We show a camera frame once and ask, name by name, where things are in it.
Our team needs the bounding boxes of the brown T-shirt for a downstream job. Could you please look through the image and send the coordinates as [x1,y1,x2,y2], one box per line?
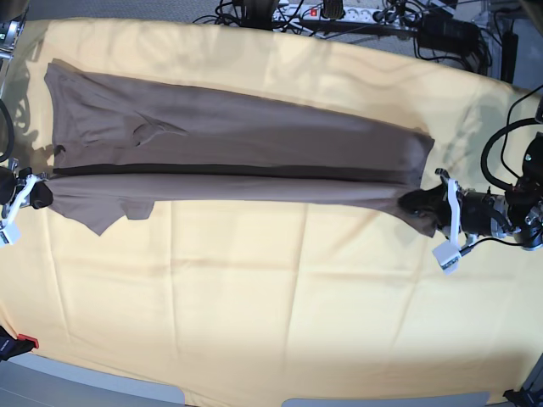
[44,64,434,234]

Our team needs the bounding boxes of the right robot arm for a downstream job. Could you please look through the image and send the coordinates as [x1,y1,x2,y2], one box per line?
[3,20,434,233]

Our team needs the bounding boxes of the black clamp right corner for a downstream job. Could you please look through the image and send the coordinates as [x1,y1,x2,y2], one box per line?
[503,375,542,407]

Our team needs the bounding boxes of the red black clamp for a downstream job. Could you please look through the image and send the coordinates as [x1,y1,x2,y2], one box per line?
[0,326,39,361]

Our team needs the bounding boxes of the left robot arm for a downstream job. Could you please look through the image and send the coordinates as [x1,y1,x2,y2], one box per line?
[399,86,542,256]

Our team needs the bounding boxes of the black power adapter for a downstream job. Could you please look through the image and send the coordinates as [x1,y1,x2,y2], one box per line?
[417,14,480,56]

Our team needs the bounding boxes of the white power strip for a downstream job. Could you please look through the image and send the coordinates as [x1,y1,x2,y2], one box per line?
[272,3,383,24]

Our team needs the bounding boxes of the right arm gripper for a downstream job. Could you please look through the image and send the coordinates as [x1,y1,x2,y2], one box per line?
[0,167,53,209]

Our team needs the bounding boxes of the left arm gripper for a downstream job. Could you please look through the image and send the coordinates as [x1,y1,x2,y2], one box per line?
[398,186,509,237]

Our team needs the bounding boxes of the yellow table cloth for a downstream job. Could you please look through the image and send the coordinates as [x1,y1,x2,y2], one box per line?
[1,29,542,406]

